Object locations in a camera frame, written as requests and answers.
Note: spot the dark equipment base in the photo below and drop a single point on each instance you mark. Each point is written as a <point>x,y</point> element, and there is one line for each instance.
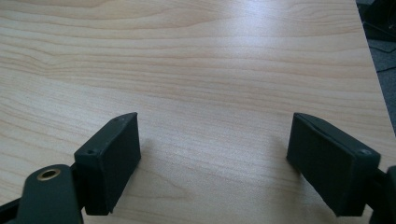
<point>378,14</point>

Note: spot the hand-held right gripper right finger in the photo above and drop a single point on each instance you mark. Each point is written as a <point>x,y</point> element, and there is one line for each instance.
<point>331,165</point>

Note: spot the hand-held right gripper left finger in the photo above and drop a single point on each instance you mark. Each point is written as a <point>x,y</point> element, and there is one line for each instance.
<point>107,165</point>

